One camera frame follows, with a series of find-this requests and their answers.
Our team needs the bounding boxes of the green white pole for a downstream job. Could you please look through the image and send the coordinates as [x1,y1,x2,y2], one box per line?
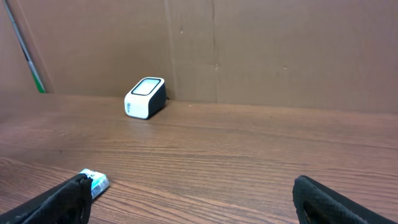
[2,0,46,93]

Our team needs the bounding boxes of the white barcode scanner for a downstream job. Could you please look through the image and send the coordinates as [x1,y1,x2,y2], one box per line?
[124,77,167,119]

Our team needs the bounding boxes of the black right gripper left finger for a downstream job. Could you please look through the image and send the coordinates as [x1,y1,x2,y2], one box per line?
[1,174,93,224]

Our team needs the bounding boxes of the teal tissue pack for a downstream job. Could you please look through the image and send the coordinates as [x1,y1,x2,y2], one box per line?
[80,169,109,200]

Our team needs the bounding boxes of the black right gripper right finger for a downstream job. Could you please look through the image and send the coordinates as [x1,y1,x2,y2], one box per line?
[292,175,397,224]

